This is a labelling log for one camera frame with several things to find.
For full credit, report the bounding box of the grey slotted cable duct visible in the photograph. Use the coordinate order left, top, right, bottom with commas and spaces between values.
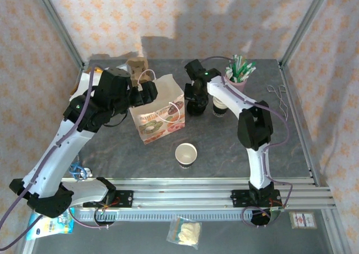
75, 209, 284, 222

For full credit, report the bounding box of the paper coffee cup black sleeve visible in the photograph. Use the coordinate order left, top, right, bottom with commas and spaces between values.
174, 142, 198, 170

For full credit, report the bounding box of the pink straw holder cup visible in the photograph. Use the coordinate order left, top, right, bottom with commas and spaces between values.
224, 74, 248, 94

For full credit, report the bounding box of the black cup lid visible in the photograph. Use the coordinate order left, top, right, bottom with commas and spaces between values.
186, 104, 210, 117

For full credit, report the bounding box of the blue white snack packet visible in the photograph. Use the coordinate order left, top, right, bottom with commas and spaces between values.
26, 207, 75, 242

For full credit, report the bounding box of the aluminium frame post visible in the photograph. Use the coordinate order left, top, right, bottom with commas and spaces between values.
278, 0, 335, 67
29, 0, 86, 70

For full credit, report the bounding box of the stack of paper cups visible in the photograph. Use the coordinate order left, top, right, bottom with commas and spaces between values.
212, 95, 228, 118

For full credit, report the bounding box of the white paper napkin stack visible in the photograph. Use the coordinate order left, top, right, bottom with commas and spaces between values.
69, 70, 98, 101

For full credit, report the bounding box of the brown pulp cup carrier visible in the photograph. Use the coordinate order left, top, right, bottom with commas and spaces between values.
125, 57, 150, 89

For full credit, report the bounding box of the aluminium table side rail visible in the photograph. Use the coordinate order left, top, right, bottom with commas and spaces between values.
279, 62, 322, 186

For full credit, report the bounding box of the small brown framed card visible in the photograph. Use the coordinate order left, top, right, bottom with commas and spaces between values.
288, 211, 318, 229

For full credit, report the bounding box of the blue cable bundle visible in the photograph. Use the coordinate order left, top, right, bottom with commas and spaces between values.
70, 160, 87, 179

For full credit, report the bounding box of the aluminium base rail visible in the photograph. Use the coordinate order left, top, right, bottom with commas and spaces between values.
60, 177, 336, 211

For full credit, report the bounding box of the clear bag of crackers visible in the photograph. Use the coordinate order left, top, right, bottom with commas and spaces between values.
166, 215, 202, 251

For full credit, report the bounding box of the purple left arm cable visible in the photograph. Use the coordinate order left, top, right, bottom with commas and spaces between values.
0, 66, 118, 252

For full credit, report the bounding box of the white donut print paper bag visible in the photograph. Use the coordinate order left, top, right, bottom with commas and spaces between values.
128, 69, 187, 146

